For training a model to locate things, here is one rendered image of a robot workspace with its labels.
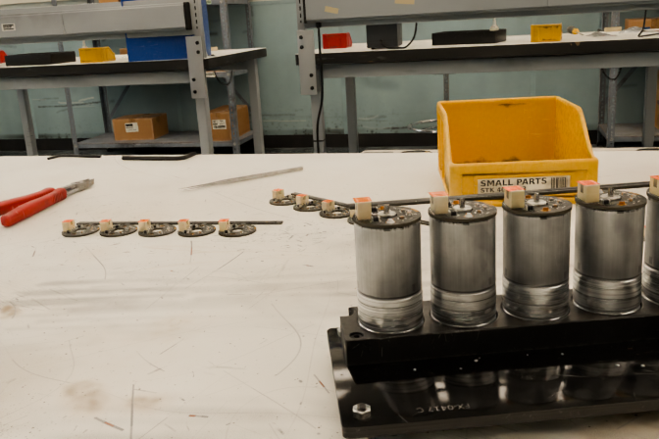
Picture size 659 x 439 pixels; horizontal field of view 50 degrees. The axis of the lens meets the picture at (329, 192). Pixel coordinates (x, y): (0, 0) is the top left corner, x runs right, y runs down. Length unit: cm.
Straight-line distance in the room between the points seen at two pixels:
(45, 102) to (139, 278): 535
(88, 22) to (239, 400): 272
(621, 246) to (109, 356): 21
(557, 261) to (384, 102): 446
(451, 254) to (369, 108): 449
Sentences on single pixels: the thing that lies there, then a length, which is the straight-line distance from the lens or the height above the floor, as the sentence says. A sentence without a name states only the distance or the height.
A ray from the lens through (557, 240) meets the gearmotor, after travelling 26.
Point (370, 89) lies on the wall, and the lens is 472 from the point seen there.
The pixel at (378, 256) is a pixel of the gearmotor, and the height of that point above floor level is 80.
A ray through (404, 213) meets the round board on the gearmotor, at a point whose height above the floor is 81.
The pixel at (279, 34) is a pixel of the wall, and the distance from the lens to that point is 484.
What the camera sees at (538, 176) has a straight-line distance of 49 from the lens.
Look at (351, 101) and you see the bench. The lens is 324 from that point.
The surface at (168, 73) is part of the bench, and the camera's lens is 287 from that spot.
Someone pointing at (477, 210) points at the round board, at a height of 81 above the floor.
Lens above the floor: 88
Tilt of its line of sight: 14 degrees down
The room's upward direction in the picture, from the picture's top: 3 degrees counter-clockwise
